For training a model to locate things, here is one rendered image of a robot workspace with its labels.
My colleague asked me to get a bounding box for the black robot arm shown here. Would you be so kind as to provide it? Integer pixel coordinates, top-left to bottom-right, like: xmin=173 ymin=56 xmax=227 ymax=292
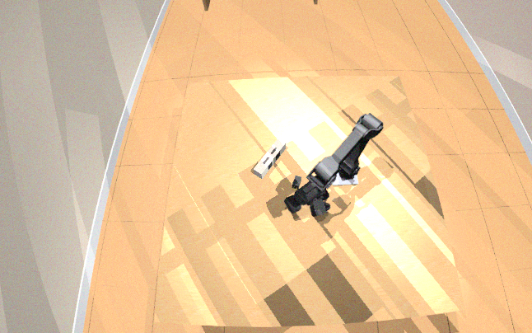
xmin=294 ymin=113 xmax=384 ymax=217

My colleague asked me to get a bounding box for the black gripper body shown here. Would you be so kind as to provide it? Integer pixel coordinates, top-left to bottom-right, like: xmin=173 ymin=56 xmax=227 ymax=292
xmin=284 ymin=190 xmax=329 ymax=213

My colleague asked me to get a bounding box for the black two-prong plug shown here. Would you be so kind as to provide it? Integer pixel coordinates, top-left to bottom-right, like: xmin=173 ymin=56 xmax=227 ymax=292
xmin=292 ymin=176 xmax=301 ymax=190

